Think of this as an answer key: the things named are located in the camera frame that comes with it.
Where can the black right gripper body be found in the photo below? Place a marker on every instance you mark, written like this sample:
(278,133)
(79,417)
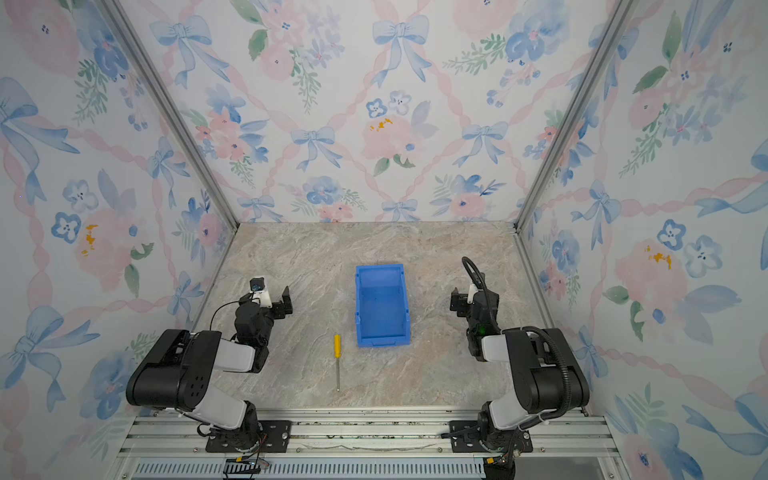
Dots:
(459,302)

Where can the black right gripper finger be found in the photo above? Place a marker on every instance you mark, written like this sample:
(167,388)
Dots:
(459,303)
(472,291)

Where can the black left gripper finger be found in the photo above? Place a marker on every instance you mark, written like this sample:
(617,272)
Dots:
(283,307)
(258,289)

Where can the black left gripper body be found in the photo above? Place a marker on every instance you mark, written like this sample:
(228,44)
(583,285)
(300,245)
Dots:
(278,303)

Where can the yellow handled screwdriver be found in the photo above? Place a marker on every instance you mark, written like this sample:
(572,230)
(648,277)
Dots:
(337,357)

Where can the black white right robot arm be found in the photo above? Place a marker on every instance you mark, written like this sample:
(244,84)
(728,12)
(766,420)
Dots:
(547,380)

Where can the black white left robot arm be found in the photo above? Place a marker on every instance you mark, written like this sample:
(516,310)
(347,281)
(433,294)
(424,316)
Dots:
(177,374)

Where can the blue plastic storage bin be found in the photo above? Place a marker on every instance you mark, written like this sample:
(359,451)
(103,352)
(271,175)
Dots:
(382,313)

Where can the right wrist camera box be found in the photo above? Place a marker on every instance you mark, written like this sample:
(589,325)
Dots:
(481,291)

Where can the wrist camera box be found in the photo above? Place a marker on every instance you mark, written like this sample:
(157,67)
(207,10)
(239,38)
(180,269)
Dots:
(481,291)
(263,303)

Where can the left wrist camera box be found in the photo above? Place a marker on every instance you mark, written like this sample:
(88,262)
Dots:
(263,303)

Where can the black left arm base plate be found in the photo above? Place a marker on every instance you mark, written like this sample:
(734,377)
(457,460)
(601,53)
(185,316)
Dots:
(263,436)

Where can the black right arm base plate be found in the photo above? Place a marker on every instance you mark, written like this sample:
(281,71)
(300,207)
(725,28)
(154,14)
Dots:
(470,437)

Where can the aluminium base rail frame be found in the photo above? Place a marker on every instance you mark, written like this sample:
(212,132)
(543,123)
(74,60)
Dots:
(374,443)

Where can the left aluminium corner post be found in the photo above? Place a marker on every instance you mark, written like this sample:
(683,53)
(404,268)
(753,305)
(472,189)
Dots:
(118,21)

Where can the aluminium corner post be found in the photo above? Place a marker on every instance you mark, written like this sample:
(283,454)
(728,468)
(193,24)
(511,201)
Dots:
(608,41)
(118,21)

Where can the right aluminium corner post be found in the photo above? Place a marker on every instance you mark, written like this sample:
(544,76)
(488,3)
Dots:
(608,41)

